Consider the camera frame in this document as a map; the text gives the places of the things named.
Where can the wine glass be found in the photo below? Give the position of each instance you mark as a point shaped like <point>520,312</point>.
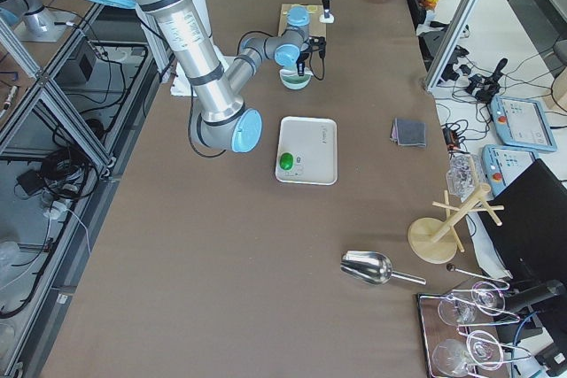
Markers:
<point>479,354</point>
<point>473,306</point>

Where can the mint green bowl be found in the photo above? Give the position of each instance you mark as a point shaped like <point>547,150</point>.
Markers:
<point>294,83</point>

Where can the clear plastic container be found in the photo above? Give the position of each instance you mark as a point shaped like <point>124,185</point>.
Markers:
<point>465,172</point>

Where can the metal scoop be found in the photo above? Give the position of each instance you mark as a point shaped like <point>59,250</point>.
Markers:
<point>373,268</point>

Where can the black monitor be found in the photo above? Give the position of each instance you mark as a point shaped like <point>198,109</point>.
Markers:
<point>531,241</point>

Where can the aluminium frame post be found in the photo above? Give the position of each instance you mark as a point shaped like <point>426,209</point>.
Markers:
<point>448,43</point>

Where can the grey folded cloth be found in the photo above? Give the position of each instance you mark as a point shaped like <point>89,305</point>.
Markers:
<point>408,132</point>

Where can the wooden cutting board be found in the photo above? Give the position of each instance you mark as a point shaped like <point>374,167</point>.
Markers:
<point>316,27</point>

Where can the cream rabbit tray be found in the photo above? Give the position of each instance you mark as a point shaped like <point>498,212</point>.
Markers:
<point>313,143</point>

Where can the green lime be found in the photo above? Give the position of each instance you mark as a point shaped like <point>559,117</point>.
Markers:
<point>286,161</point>

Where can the upper wine glass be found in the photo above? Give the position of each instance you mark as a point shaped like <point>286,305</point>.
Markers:
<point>473,306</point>

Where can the teach pendant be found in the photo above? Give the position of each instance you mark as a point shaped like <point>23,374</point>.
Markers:
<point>503,164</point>
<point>522,123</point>

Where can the lower teach pendant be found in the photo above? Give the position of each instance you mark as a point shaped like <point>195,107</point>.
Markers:
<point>503,164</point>

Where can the wooden mug tree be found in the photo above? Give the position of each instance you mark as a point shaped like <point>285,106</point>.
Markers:
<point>436,241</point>

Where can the upper teach pendant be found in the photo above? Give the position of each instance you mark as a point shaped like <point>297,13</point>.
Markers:
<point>522,123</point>

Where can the lower wine glass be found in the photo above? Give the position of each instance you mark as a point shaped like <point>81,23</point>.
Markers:
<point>479,354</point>

